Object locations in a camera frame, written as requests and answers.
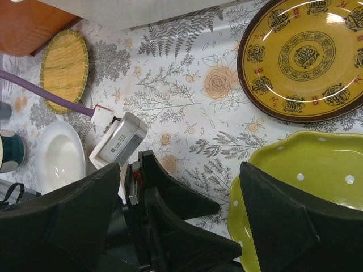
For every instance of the yellow brown patterned plate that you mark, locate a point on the yellow brown patterned plate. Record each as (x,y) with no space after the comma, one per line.
(301,61)

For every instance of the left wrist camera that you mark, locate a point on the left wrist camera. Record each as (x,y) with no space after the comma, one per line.
(119,142)

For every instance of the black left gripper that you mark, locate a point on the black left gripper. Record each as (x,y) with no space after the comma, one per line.
(147,227)

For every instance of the round woven bamboo mat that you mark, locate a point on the round woven bamboo mat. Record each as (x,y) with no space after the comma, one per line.
(65,65)

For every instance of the orange plastic bin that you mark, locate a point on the orange plastic bin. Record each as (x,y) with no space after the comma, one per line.
(27,26)

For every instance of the white plastic bin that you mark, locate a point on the white plastic bin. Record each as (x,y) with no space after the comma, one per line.
(123,14)

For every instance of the green polka dot plate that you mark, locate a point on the green polka dot plate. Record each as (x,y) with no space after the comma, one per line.
(326,165)

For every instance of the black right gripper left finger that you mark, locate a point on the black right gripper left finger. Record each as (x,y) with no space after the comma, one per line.
(63,230)

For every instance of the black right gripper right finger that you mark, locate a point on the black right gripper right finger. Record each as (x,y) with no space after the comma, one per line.
(296,231)

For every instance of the small white bowl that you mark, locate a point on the small white bowl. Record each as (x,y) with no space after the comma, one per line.
(59,158)

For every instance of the teal white dotted mug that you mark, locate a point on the teal white dotted mug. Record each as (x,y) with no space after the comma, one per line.
(12,151)

